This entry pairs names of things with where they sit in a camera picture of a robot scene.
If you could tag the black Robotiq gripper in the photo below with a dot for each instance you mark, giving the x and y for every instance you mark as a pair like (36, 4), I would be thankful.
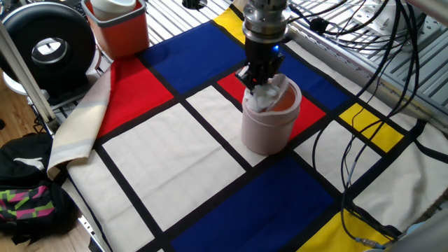
(262, 56)

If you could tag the white tissue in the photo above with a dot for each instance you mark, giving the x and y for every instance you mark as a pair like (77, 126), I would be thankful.
(260, 99)

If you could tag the pink swing-lid trash can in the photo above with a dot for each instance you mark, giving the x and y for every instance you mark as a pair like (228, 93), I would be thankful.
(269, 133)

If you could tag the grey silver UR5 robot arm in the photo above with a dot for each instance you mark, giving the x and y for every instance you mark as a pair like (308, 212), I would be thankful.
(266, 21)

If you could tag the Mondrian colour-block tablecloth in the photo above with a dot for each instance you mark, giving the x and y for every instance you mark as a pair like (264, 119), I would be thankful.
(175, 157)

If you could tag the silver perforated mounting plate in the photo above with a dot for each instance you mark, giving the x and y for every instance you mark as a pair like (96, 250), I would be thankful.
(385, 21)

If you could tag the orange bin with grey rim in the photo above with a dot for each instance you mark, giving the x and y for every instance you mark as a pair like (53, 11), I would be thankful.
(119, 35)

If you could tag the white cup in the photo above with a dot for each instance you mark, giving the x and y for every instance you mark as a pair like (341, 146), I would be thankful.
(112, 8)

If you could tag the black round fan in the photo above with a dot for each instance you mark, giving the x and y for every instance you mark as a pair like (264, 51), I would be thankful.
(49, 52)

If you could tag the black bag with white logo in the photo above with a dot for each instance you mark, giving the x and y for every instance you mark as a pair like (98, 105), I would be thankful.
(24, 157)

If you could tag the black backpack with colourful pattern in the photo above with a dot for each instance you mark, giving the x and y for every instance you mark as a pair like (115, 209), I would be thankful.
(31, 206)

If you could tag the aluminium frame post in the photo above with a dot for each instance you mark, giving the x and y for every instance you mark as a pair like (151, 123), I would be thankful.
(24, 80)

